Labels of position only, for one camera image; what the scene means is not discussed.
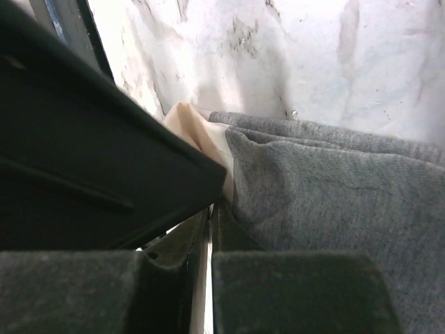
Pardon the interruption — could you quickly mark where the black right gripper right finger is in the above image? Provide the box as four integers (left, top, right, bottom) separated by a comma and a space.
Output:
211, 203, 401, 333

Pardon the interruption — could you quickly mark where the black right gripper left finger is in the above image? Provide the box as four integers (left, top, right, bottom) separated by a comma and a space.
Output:
1, 211, 208, 333

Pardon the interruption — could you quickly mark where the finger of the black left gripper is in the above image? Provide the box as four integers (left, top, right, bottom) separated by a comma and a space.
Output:
1, 1, 226, 251

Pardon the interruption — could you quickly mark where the grey cream underwear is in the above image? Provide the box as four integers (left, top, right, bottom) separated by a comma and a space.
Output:
163, 103, 444, 333

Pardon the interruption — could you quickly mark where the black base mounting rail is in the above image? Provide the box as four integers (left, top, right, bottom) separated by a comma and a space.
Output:
29, 0, 114, 80

